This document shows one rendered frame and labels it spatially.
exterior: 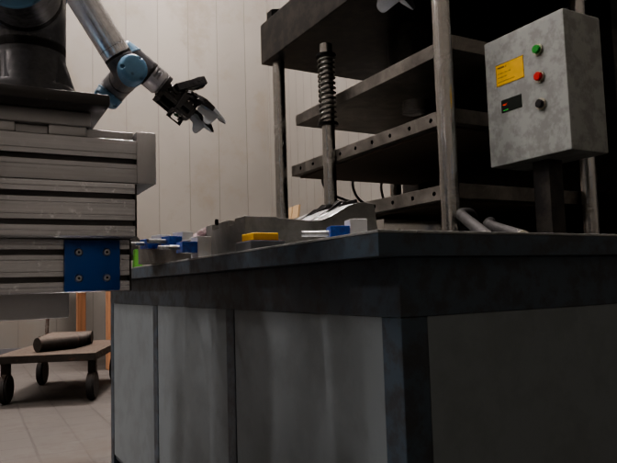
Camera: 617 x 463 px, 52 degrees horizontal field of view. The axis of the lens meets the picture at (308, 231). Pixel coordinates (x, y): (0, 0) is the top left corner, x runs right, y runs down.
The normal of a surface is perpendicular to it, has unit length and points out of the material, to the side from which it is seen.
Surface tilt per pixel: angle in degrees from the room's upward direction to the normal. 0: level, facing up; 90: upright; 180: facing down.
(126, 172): 90
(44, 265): 90
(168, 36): 90
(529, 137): 90
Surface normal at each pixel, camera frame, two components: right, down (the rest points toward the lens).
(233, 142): 0.47, -0.09
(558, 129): -0.87, -0.01
